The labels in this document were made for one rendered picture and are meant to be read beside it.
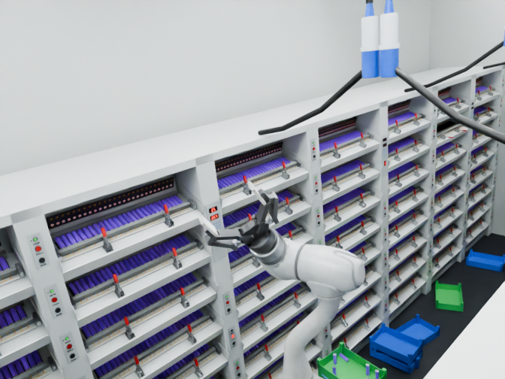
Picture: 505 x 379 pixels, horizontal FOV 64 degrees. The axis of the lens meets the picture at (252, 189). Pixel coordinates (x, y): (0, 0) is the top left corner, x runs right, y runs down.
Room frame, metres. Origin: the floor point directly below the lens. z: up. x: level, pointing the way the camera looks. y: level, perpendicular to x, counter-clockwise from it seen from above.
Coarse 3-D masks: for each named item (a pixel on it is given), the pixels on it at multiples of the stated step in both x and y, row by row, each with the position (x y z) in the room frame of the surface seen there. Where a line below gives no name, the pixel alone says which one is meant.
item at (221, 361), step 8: (208, 344) 1.71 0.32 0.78; (216, 344) 1.70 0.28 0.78; (216, 352) 1.67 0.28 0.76; (224, 352) 1.65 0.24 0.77; (216, 360) 1.63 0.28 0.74; (224, 360) 1.64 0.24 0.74; (192, 368) 1.58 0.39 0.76; (200, 368) 1.58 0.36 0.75; (208, 368) 1.59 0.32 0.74; (216, 368) 1.59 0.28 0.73; (184, 376) 1.54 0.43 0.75; (192, 376) 1.55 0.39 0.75; (208, 376) 1.57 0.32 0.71
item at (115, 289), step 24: (168, 240) 1.68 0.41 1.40; (192, 240) 1.72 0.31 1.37; (120, 264) 1.51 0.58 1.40; (144, 264) 1.52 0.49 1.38; (168, 264) 1.55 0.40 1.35; (192, 264) 1.58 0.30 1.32; (72, 288) 1.37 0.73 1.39; (96, 288) 1.38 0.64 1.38; (120, 288) 1.39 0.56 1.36; (144, 288) 1.43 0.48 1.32; (96, 312) 1.30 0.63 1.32
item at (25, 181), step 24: (240, 120) 2.48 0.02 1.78; (264, 120) 2.37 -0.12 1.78; (144, 144) 2.07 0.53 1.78; (168, 144) 2.00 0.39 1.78; (192, 144) 1.92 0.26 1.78; (48, 168) 1.78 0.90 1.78; (72, 168) 1.72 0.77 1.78; (96, 168) 1.66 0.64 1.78; (0, 192) 1.47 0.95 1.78; (24, 192) 1.43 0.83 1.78; (120, 192) 1.62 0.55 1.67; (48, 216) 1.44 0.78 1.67; (0, 240) 1.33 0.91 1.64
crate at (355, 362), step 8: (336, 352) 1.85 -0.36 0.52; (344, 352) 1.86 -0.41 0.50; (352, 352) 1.81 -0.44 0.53; (320, 360) 1.75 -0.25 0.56; (328, 360) 1.81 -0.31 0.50; (344, 360) 1.81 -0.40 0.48; (352, 360) 1.80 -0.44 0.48; (360, 360) 1.77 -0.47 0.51; (320, 368) 1.74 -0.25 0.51; (328, 368) 1.76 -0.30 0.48; (336, 368) 1.76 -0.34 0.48; (344, 368) 1.75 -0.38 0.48; (352, 368) 1.74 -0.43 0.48; (360, 368) 1.74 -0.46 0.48; (376, 368) 1.68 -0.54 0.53; (384, 368) 1.64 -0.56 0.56; (328, 376) 1.70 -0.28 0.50; (336, 376) 1.65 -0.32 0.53; (344, 376) 1.70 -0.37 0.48; (352, 376) 1.69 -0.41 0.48; (360, 376) 1.69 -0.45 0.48; (368, 376) 1.68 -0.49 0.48; (384, 376) 1.62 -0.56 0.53
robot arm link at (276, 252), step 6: (276, 234) 0.97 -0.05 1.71; (276, 240) 0.96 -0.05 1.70; (282, 240) 0.97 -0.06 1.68; (276, 246) 0.94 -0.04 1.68; (282, 246) 0.96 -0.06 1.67; (252, 252) 0.96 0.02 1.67; (270, 252) 0.94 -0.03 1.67; (276, 252) 0.94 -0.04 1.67; (282, 252) 0.96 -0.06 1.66; (258, 258) 0.95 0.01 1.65; (264, 258) 0.94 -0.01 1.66; (270, 258) 0.94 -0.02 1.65; (276, 258) 0.95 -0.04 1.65; (270, 264) 0.96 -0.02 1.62
